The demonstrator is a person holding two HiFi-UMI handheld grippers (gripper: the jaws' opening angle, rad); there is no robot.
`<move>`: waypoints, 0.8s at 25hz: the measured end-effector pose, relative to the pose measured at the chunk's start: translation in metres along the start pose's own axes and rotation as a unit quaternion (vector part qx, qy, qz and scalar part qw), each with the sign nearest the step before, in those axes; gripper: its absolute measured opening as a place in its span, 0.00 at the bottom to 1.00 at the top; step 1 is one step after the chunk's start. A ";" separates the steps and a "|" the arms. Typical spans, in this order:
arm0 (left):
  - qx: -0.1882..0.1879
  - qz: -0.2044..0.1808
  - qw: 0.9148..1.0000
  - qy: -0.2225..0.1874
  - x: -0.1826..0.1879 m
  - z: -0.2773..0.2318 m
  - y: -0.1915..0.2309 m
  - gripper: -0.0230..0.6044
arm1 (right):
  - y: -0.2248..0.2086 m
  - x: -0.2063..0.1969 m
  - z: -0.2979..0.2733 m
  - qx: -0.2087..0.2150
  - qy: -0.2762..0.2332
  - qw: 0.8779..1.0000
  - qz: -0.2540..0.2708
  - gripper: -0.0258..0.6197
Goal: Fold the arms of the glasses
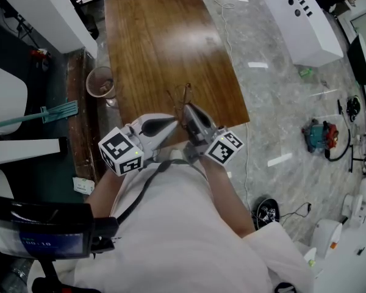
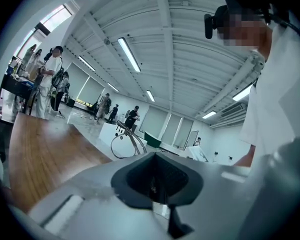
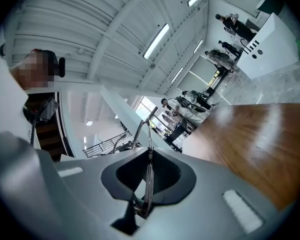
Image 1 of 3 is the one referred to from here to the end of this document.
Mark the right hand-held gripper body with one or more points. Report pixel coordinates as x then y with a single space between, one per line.
224 148

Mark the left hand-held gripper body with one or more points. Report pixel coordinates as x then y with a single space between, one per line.
122 151

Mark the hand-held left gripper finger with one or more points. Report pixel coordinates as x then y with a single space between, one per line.
158 116
163 133

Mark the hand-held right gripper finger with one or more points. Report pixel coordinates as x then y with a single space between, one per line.
190 127
209 118

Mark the thin brown-framed glasses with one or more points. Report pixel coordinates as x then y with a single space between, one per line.
183 95

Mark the person's left forearm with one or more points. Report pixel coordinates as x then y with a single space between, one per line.
105 188

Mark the person's right forearm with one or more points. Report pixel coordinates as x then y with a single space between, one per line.
222 194

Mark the white wipes packet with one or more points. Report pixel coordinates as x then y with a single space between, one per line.
83 185

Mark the pink mesh wastebasket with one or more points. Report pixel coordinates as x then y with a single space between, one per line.
98 84

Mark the teal flat mop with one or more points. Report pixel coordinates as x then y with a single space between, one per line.
58 111

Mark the black round tray with parts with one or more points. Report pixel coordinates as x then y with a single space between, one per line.
265 212

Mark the teal and red vacuum cleaner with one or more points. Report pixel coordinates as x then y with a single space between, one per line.
318 136

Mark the white desk board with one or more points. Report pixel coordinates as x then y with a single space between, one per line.
21 151

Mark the person's white clothing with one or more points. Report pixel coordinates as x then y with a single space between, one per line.
177 240

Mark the black mounted screen device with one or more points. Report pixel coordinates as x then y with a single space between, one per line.
48 227

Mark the green bottle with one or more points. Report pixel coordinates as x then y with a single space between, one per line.
305 72

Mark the red item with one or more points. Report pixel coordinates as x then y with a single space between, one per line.
39 56

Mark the white chair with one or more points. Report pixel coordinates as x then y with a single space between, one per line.
6 99

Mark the white counter with black holes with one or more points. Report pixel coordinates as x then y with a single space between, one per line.
305 32

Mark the black round floor device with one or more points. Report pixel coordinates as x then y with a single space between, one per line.
353 105

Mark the white cabinet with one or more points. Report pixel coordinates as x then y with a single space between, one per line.
48 14

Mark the black flat television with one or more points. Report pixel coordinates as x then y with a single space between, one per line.
360 60

